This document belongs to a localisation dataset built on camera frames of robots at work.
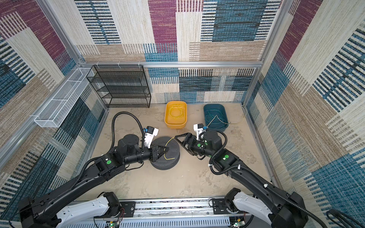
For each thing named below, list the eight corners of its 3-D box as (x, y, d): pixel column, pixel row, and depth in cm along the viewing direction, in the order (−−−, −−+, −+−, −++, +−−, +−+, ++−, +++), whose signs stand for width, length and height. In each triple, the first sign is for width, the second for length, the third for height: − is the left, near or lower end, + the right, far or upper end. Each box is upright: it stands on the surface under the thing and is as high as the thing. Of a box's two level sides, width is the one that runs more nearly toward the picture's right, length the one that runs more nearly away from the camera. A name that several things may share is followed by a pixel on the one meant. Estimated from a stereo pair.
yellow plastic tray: (164, 128, 107) (163, 123, 102) (166, 106, 122) (165, 100, 117) (187, 128, 107) (187, 123, 102) (186, 106, 122) (186, 100, 117)
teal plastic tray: (205, 132, 104) (207, 126, 99) (203, 107, 120) (203, 101, 115) (228, 132, 104) (230, 126, 99) (222, 107, 120) (224, 101, 115)
